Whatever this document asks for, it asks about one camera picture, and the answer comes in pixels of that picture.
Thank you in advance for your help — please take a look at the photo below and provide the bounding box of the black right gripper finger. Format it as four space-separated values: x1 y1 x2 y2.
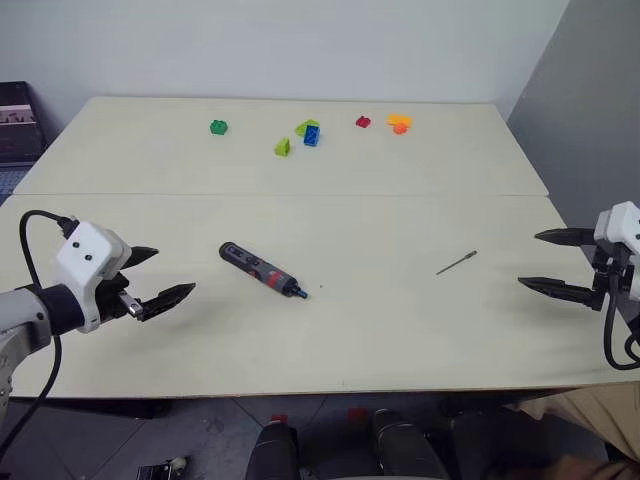
534 227 597 246
517 276 603 313

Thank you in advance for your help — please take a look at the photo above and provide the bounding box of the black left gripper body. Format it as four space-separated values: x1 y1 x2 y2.
94 272 145 323

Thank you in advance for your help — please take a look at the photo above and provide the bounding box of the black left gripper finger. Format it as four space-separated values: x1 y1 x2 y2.
139 282 197 322
121 245 160 274

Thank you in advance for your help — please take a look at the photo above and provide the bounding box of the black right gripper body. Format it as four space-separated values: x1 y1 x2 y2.
582 242 635 312

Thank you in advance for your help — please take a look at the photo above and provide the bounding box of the grey electric screwdriver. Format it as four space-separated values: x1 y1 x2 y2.
217 241 310 302

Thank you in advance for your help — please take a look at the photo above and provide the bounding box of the thin metal screwdriver bit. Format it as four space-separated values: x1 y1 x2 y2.
435 250 478 277

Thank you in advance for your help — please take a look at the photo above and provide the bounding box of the beige cloth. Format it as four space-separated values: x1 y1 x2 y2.
514 382 640 480

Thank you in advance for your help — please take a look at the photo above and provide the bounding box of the black wheeled base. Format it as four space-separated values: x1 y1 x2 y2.
135 455 191 480

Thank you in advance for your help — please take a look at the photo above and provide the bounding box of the black crate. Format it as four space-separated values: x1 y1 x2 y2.
0 80 47 166

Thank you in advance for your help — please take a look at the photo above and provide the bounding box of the dark rounded robot leg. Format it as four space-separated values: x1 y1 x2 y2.
248 421 302 480
370 408 451 480

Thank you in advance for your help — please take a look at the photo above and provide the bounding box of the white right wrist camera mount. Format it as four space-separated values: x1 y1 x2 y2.
593 201 640 256

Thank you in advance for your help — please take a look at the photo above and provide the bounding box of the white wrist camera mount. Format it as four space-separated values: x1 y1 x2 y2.
593 201 640 256
55 220 132 334

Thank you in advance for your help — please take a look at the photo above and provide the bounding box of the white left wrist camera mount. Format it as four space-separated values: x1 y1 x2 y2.
55 220 132 334

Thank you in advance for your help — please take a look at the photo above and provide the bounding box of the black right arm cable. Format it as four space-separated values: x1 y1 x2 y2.
602 279 640 371

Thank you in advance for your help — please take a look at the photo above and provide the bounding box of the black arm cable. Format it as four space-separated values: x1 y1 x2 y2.
602 279 640 371
0 210 80 451

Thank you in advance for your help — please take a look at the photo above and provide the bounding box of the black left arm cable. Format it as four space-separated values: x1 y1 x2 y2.
0 210 80 451

